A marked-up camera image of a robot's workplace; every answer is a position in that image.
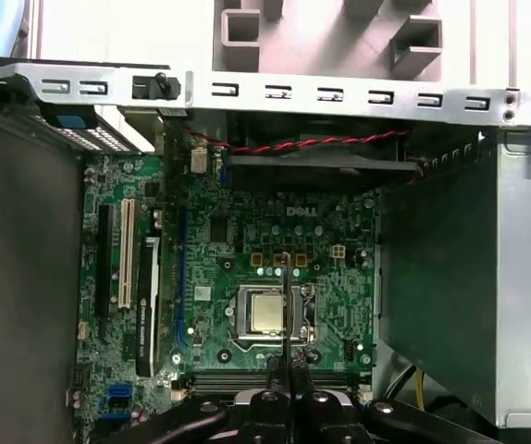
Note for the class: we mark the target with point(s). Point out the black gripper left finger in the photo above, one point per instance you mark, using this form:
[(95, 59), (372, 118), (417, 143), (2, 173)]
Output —
[(265, 416)]

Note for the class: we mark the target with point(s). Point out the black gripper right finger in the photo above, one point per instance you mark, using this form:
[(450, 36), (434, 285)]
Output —
[(321, 416)]

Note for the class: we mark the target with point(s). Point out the black RAM slot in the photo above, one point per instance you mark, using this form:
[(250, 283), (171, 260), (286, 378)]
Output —
[(228, 377), (228, 388)]

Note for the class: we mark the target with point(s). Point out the silver CPU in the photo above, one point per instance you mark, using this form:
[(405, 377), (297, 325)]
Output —
[(267, 314)]

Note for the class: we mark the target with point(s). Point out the CPU socket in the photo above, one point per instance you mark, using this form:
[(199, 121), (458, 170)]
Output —
[(244, 296)]

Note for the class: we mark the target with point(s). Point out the green motherboard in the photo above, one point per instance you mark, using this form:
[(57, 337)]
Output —
[(339, 287)]

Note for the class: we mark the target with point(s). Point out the blue SATA port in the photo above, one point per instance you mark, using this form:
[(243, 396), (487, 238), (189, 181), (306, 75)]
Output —
[(117, 393)]

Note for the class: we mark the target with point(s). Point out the black graphics card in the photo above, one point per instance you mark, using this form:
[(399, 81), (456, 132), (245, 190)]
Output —
[(147, 324)]

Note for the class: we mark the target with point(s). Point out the white power connector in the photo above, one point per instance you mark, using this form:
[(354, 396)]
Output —
[(338, 252)]

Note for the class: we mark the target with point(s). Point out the grey power supply unit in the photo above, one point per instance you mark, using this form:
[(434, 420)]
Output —
[(432, 277)]

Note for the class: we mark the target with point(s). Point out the white expansion slot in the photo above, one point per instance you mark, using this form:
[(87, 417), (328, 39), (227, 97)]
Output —
[(127, 254)]

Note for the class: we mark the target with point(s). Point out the black expansion slot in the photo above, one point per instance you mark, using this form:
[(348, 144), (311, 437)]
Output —
[(104, 259)]

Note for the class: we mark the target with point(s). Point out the black case fan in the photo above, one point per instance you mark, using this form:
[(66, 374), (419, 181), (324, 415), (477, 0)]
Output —
[(321, 166)]

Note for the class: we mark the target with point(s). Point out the black open PC case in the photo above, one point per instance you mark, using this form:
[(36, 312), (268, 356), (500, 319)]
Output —
[(358, 99)]

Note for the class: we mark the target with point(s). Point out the blue port connector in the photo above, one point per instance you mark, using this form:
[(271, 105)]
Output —
[(71, 122)]

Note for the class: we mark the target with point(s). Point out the grey parts rack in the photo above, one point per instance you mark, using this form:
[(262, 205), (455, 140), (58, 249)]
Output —
[(321, 41)]

